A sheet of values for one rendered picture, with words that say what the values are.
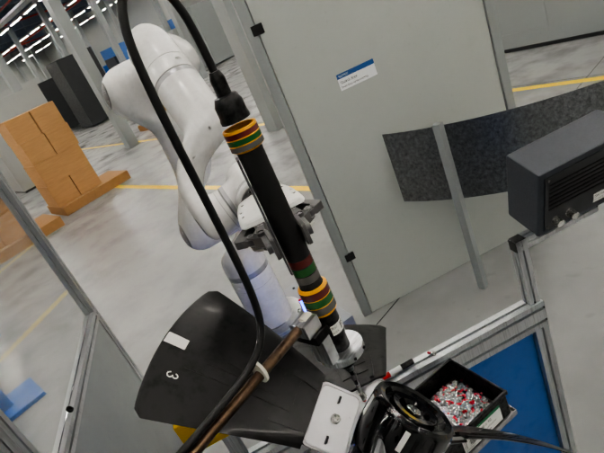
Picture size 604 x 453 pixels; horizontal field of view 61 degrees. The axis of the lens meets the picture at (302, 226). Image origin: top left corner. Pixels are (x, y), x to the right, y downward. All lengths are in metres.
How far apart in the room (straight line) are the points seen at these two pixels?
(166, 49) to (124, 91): 0.20
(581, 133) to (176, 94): 0.90
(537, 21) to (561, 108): 4.53
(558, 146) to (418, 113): 1.52
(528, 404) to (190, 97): 1.23
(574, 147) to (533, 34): 5.81
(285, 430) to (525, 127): 2.01
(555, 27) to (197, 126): 6.26
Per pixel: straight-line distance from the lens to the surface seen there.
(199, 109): 0.94
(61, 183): 8.81
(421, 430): 0.71
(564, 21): 6.92
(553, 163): 1.26
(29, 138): 8.71
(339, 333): 0.74
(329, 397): 0.75
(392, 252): 2.90
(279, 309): 1.45
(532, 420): 1.70
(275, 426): 0.73
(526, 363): 1.55
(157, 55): 1.02
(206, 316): 0.77
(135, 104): 1.19
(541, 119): 2.51
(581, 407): 2.34
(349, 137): 2.61
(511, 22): 7.11
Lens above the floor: 1.78
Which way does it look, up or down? 24 degrees down
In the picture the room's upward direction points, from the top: 24 degrees counter-clockwise
